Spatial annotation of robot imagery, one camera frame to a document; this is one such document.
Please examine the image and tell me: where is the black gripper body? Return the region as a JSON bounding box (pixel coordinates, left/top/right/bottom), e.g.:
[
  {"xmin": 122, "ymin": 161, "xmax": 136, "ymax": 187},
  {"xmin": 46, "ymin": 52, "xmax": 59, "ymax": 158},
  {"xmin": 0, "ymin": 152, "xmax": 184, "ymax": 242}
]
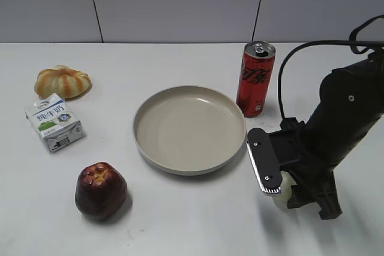
[{"xmin": 288, "ymin": 53, "xmax": 384, "ymax": 181}]

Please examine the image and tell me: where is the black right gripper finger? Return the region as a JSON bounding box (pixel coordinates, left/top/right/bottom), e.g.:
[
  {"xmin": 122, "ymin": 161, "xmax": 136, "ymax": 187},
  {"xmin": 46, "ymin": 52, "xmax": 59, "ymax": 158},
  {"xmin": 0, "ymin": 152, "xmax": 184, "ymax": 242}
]
[{"xmin": 287, "ymin": 169, "xmax": 317, "ymax": 209}]

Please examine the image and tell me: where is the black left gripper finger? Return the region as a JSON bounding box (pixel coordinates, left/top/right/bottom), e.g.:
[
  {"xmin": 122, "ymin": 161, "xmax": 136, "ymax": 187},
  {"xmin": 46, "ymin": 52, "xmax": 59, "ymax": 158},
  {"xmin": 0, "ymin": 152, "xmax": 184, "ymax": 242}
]
[{"xmin": 315, "ymin": 172, "xmax": 343, "ymax": 219}]

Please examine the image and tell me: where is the white egg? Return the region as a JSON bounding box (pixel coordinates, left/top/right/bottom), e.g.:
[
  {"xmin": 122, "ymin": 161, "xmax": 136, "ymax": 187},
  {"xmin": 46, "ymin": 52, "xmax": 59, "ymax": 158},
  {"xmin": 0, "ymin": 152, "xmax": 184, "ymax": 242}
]
[{"xmin": 272, "ymin": 171, "xmax": 296, "ymax": 211}]

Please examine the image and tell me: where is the beige round plate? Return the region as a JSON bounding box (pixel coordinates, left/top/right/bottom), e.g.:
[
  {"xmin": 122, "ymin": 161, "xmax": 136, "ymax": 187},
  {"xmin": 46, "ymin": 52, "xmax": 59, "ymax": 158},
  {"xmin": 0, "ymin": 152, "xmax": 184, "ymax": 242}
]
[{"xmin": 132, "ymin": 86, "xmax": 247, "ymax": 176}]

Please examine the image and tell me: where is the red cola can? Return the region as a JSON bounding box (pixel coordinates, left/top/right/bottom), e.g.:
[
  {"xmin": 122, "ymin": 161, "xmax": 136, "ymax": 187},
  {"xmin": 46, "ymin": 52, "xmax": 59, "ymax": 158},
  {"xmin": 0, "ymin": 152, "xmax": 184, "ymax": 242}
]
[{"xmin": 236, "ymin": 41, "xmax": 275, "ymax": 118}]

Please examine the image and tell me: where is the dark red wax apple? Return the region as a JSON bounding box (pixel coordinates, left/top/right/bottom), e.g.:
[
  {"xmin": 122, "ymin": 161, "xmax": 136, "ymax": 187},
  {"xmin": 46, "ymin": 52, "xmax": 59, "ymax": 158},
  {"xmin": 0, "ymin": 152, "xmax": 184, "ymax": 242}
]
[{"xmin": 74, "ymin": 162, "xmax": 128, "ymax": 221}]

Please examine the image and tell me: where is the white milk carton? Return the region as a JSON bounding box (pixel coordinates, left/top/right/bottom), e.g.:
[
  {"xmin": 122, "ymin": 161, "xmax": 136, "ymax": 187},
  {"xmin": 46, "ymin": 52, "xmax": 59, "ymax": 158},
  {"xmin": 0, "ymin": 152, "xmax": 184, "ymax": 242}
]
[{"xmin": 25, "ymin": 93, "xmax": 85, "ymax": 153}]

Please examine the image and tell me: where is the striped orange pumpkin bread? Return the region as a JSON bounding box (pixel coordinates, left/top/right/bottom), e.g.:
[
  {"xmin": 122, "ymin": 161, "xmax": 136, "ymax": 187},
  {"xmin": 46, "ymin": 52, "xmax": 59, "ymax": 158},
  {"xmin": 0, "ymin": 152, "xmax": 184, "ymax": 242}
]
[{"xmin": 34, "ymin": 65, "xmax": 92, "ymax": 99}]

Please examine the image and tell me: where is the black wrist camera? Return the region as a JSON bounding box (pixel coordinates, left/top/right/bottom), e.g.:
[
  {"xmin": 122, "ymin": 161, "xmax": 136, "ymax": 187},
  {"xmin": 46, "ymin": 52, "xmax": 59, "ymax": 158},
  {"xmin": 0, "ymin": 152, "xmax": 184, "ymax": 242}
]
[{"xmin": 247, "ymin": 128, "xmax": 308, "ymax": 196}]

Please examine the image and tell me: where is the black cable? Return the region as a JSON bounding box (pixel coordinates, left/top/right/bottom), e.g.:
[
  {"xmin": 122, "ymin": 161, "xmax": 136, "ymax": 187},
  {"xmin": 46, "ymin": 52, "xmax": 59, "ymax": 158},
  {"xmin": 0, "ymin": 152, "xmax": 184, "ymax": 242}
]
[{"xmin": 277, "ymin": 13, "xmax": 384, "ymax": 129}]

